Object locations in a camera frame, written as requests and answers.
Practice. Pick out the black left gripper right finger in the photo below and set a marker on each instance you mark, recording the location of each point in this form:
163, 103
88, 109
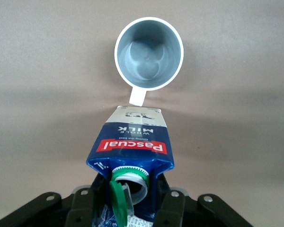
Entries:
170, 205

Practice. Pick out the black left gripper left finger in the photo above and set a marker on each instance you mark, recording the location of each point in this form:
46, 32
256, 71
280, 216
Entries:
81, 205

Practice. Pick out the blue Pascal milk carton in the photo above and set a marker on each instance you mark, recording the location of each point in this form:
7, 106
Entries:
132, 146

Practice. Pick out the white ribbed mug grey inside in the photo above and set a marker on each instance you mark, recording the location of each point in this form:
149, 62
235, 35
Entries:
148, 54

